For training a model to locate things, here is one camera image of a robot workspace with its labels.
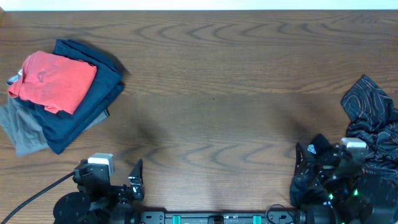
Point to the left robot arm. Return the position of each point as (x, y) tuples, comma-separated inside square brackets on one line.
[(76, 207)]

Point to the black orange patterned jersey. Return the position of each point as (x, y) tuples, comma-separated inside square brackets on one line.
[(373, 119)]

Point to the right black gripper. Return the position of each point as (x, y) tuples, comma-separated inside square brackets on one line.
[(324, 168)]

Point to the folded grey garment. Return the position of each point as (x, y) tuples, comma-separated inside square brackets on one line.
[(24, 131)]

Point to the red t-shirt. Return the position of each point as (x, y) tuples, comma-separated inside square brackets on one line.
[(56, 82)]

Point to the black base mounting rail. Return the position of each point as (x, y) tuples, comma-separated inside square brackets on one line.
[(275, 214)]

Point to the folded navy blue garment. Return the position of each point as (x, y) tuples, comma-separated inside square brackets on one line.
[(62, 128)]

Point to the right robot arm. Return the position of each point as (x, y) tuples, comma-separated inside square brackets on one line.
[(333, 187)]

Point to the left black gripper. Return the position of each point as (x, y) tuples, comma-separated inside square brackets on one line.
[(135, 179)]

